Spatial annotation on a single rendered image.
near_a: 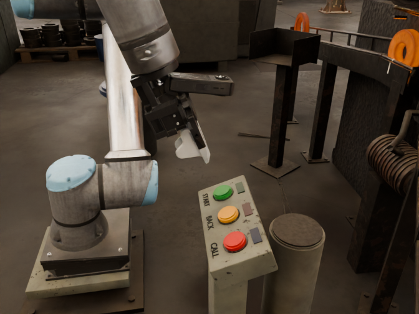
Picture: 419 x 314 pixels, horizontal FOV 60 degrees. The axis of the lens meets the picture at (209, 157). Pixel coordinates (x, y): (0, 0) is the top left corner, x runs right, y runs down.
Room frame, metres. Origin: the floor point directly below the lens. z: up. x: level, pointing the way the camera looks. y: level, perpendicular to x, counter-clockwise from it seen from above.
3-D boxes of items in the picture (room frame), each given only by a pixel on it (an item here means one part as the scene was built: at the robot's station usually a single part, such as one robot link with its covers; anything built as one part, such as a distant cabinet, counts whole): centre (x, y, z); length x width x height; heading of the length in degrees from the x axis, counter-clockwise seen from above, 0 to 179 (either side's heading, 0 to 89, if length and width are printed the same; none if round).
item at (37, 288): (0.96, 0.45, 0.10); 0.32 x 0.32 x 0.04; 10
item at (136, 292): (0.96, 0.45, 0.04); 0.40 x 0.40 x 0.08; 10
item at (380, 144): (0.97, -0.60, 0.27); 0.22 x 0.13 x 0.53; 6
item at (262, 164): (1.77, -0.36, 0.36); 0.26 x 0.20 x 0.72; 41
